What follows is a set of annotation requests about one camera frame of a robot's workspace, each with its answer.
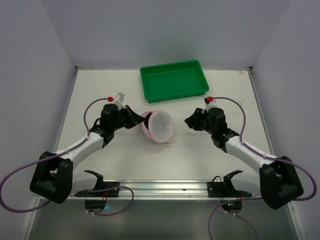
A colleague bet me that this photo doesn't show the white pink mesh laundry bag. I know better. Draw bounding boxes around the white pink mesh laundry bag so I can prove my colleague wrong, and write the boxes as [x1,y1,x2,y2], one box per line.
[140,109,174,144]

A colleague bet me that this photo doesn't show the black bra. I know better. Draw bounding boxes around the black bra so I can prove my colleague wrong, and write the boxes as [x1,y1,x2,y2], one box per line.
[143,111,153,130]

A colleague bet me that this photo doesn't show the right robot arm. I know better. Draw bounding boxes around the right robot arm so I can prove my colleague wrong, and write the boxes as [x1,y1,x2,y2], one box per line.
[184,107,304,210]

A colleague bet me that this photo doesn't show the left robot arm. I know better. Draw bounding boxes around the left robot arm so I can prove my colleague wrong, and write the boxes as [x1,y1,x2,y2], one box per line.
[29,103,145,204]

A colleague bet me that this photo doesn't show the green plastic tray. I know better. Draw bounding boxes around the green plastic tray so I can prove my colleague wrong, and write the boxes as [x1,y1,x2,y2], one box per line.
[139,60,210,104]

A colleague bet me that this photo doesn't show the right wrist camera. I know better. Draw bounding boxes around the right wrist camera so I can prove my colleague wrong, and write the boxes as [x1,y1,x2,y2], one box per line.
[204,96,218,111]

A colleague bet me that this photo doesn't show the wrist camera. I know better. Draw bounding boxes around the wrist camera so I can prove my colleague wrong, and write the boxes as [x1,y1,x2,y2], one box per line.
[204,96,218,111]
[112,92,125,109]

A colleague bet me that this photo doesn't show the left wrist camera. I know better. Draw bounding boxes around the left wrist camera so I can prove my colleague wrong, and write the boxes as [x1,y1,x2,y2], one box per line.
[112,92,125,109]

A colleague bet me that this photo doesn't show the aluminium mounting rail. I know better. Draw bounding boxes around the aluminium mounting rail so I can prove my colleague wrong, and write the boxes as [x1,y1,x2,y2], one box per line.
[31,179,296,201]

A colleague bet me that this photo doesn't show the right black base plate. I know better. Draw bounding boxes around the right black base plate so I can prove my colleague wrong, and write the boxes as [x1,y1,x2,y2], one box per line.
[206,170,253,198]

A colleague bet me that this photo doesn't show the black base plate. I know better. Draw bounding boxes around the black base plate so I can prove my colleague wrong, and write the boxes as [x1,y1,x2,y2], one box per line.
[71,170,120,198]
[206,170,253,198]

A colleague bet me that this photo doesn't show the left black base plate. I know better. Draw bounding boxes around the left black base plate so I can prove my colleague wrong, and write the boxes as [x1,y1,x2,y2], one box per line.
[71,170,120,198]

